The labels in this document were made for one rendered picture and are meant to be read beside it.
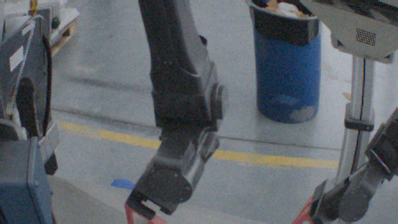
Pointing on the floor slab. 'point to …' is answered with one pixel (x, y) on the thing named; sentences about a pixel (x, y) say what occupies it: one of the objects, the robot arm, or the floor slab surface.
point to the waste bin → (286, 62)
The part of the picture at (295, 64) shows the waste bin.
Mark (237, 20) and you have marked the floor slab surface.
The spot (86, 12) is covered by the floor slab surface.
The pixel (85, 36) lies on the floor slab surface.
